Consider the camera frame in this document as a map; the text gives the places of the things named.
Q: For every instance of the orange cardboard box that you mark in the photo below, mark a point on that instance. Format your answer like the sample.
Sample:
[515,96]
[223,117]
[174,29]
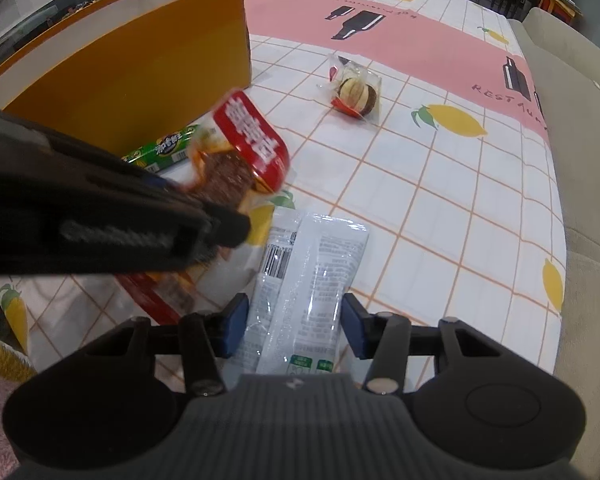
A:
[130,70]

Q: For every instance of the beige sofa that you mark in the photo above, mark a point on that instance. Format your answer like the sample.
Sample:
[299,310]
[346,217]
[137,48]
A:
[590,210]

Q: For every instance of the small green snack packet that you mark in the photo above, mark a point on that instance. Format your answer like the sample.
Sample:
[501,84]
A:
[165,147]

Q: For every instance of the red spicy tofu snack packet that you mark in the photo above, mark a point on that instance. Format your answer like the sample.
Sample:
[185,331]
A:
[250,135]

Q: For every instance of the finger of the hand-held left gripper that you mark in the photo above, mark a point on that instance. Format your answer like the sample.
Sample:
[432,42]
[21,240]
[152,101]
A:
[130,177]

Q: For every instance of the clear wrapped pastry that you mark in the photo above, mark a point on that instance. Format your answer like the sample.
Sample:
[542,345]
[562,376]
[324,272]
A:
[355,92]

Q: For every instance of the red yellow box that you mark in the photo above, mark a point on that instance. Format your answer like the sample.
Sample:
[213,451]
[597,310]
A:
[560,5]

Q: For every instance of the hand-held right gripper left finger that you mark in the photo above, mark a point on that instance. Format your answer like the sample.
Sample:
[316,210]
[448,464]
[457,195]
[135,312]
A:
[235,324]

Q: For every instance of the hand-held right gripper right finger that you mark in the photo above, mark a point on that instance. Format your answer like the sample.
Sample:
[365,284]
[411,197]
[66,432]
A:
[352,329]

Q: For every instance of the lemon print tablecloth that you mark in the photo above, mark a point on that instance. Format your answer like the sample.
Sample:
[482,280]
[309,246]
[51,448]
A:
[430,185]

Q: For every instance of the clear white candy packet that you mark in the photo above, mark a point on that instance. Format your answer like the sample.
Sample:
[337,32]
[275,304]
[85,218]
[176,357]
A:
[320,285]

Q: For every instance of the pink fuzzy cloth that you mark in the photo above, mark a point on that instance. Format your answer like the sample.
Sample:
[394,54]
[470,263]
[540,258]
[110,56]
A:
[0,410]

